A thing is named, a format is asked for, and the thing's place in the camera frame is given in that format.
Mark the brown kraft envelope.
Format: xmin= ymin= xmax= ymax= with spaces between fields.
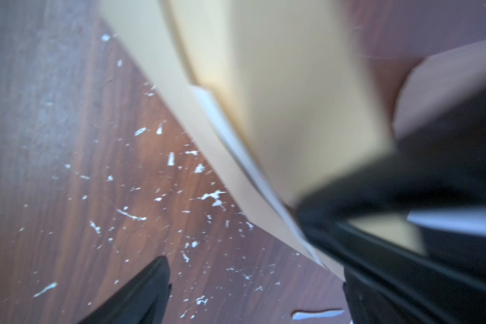
xmin=100 ymin=1 xmax=394 ymax=261

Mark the cream letter paper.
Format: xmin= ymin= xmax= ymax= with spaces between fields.
xmin=192 ymin=86 xmax=324 ymax=266

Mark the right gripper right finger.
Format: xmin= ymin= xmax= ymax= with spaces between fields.
xmin=295 ymin=85 xmax=486 ymax=323

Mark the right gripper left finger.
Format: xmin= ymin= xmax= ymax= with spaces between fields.
xmin=80 ymin=256 xmax=172 ymax=324

